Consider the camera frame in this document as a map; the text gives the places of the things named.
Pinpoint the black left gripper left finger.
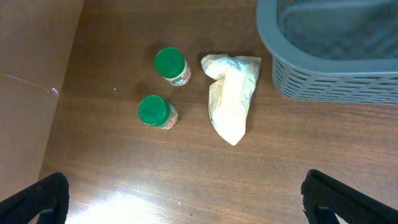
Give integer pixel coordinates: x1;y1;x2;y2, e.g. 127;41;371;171
1;172;70;224

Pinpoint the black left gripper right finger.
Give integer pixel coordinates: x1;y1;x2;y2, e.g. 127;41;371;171
301;169;397;224

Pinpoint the grey plastic basket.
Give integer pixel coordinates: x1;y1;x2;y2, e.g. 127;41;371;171
256;0;397;105

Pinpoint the green lid jar near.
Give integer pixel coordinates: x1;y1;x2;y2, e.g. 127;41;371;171
138;95;178;129

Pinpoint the green lid jar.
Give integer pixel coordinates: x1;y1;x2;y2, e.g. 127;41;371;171
154;47;192;86
138;95;178;129

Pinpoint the white plastic bag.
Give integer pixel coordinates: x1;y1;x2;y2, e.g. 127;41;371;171
201;54;261;146

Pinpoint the green lid jar far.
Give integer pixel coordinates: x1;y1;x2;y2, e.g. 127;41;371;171
154;47;192;86

